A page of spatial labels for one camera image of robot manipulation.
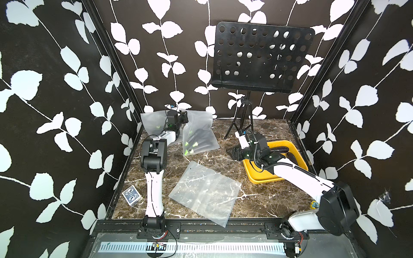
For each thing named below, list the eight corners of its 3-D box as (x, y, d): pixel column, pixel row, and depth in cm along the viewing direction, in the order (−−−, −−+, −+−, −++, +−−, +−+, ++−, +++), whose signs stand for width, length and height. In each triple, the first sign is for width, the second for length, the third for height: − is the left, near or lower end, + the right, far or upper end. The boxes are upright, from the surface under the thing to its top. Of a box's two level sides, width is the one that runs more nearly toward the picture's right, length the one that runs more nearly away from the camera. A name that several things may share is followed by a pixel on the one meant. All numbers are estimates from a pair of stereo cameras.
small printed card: (131, 207, 82) (129, 205, 81) (123, 194, 87) (121, 192, 85) (142, 198, 85) (140, 197, 84) (134, 186, 90) (133, 184, 88)
